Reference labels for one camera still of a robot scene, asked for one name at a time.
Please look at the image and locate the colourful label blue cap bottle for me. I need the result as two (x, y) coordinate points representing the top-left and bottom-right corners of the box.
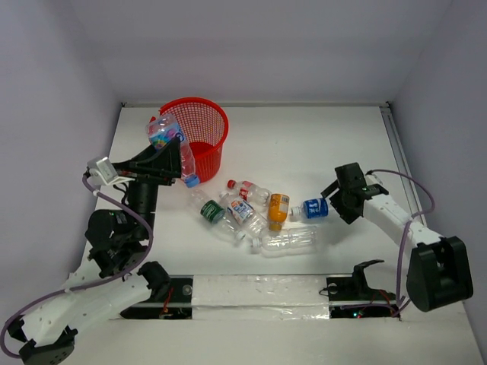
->
(145, 113), (200, 188)

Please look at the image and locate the blue label water bottle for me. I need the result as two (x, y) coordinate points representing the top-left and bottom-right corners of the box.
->
(290, 198), (329, 221)

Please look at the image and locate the orange juice bottle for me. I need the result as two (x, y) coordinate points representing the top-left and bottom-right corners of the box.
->
(268, 194), (289, 232)

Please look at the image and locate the large clear plastic bottle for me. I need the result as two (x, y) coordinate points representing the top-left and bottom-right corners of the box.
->
(250, 226), (318, 259)

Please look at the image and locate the green label clear bottle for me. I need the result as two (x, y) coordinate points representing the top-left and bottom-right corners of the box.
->
(189, 189), (242, 240)

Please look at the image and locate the white orange label bottle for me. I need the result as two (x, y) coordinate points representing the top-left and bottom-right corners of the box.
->
(219, 192), (267, 238)

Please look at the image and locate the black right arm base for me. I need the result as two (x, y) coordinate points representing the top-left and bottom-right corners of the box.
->
(319, 259), (399, 319)

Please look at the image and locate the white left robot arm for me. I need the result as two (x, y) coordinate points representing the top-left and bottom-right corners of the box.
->
(1, 138), (182, 364)

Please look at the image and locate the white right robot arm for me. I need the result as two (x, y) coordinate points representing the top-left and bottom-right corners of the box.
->
(321, 163), (473, 313)

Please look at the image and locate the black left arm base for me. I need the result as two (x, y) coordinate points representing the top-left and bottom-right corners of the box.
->
(120, 276), (193, 320)

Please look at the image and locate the red mesh plastic bin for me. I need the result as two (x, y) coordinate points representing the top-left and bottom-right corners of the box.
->
(159, 97), (229, 183)

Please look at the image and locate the red label cola bottle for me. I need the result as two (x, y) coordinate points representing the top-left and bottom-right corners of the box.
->
(227, 179), (272, 206)

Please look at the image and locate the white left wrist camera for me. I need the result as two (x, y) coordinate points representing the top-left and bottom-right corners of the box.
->
(87, 157), (130, 186)

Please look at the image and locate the aluminium rail on right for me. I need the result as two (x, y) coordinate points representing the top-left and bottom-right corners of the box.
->
(379, 103), (422, 213)

